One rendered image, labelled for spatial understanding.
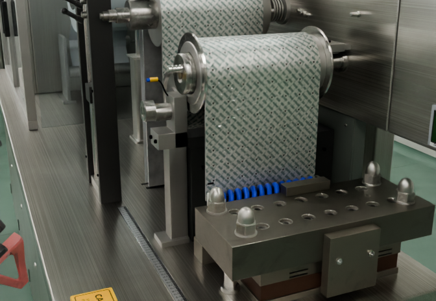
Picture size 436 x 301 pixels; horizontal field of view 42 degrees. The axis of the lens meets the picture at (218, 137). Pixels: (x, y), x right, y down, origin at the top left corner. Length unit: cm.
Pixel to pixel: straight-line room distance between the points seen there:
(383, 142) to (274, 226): 54
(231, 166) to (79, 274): 34
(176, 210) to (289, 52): 38
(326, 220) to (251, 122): 23
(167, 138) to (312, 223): 32
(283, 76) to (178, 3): 29
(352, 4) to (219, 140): 38
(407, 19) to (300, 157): 32
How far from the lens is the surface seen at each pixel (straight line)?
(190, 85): 102
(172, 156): 110
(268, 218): 97
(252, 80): 103
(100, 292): 99
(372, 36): 112
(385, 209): 105
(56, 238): 123
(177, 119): 107
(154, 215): 130
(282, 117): 108
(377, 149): 141
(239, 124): 104
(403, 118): 107
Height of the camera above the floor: 145
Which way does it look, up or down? 17 degrees down
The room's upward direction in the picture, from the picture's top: straight up
